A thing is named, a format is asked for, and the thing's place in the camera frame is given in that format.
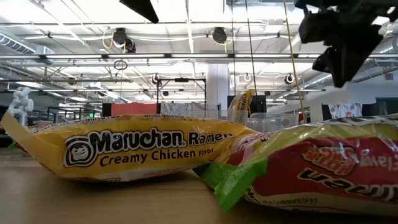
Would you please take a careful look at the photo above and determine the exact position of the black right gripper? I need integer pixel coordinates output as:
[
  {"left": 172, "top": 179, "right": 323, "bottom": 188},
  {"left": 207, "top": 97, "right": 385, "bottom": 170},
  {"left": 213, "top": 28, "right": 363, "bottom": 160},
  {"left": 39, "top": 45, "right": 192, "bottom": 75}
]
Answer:
[{"left": 294, "top": 0, "right": 398, "bottom": 88}]

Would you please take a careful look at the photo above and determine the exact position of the yellow creamy chicken ramen pack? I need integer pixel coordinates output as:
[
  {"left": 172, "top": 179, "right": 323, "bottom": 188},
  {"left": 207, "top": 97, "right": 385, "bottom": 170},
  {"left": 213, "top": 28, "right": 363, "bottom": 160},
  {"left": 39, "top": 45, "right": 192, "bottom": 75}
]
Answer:
[
  {"left": 0, "top": 111, "right": 257, "bottom": 183},
  {"left": 226, "top": 89, "right": 256, "bottom": 126}
]

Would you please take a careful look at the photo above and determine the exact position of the floral cloth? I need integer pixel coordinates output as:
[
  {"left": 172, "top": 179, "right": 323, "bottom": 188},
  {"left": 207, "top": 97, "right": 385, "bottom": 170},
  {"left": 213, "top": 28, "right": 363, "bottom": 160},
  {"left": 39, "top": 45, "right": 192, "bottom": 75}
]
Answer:
[{"left": 328, "top": 102, "right": 363, "bottom": 118}]

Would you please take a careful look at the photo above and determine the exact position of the black cabinet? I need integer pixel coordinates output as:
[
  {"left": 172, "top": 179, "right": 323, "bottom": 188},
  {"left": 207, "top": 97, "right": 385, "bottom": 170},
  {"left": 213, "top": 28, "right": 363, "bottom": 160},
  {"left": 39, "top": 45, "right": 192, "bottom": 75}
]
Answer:
[{"left": 362, "top": 97, "right": 398, "bottom": 118}]

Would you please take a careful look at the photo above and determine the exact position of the black screen panel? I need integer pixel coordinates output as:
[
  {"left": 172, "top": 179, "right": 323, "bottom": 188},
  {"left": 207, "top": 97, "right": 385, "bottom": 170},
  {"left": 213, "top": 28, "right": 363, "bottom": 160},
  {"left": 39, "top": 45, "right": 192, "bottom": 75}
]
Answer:
[{"left": 228, "top": 95, "right": 267, "bottom": 114}]

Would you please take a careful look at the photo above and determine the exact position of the red orange partition panel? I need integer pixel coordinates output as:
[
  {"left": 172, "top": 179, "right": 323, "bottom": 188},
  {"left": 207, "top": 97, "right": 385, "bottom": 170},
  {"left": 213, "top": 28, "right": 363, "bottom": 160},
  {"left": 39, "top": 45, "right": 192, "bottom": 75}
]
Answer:
[{"left": 102, "top": 102, "right": 162, "bottom": 118}]

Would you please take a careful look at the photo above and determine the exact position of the white pillar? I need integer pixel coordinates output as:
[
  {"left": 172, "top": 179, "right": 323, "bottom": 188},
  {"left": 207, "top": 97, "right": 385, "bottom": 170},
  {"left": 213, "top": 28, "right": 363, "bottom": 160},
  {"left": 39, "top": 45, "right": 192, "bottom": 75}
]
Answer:
[{"left": 206, "top": 64, "right": 230, "bottom": 111}]

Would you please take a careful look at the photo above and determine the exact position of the white articulated robot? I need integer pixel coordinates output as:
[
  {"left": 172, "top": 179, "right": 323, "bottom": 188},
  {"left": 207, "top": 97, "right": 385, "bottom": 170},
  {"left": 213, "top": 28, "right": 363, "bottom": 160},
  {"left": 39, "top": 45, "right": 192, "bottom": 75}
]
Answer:
[{"left": 6, "top": 86, "right": 34, "bottom": 127}]

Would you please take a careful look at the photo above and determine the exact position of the black ceiling cord reel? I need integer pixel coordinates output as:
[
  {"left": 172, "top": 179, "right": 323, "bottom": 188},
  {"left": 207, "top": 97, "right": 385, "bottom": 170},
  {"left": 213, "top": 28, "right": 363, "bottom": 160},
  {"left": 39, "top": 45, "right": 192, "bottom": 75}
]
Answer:
[
  {"left": 212, "top": 27, "right": 228, "bottom": 44},
  {"left": 112, "top": 27, "right": 129, "bottom": 46}
]

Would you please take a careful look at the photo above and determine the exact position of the yellow hanging cable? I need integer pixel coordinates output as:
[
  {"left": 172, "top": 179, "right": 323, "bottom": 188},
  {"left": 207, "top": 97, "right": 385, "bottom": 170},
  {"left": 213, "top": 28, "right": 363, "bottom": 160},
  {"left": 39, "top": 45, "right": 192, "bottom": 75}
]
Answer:
[{"left": 282, "top": 0, "right": 308, "bottom": 124}]

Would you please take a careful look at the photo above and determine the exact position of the long ceiling light rail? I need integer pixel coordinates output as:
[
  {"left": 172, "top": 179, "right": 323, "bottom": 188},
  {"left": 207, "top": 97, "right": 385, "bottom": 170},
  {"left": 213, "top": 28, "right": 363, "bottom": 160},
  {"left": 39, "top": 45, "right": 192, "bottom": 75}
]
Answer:
[{"left": 0, "top": 52, "right": 398, "bottom": 60}]

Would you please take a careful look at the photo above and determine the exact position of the black metal frame rig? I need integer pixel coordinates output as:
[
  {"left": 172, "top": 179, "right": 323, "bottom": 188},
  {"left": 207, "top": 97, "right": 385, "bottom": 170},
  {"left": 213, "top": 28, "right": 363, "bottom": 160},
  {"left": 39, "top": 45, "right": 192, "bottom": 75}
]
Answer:
[{"left": 156, "top": 77, "right": 208, "bottom": 116}]

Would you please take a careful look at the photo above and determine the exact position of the black hanging cable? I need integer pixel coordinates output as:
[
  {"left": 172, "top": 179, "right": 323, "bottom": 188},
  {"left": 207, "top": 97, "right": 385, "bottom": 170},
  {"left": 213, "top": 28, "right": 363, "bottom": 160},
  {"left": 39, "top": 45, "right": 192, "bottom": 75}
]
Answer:
[{"left": 244, "top": 0, "right": 259, "bottom": 97}]

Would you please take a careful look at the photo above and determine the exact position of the ceiling air duct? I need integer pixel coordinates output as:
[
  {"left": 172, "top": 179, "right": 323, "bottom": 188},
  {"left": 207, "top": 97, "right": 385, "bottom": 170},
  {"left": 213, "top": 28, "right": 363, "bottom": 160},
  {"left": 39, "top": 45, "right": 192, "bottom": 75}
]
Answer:
[{"left": 0, "top": 32, "right": 55, "bottom": 57}]

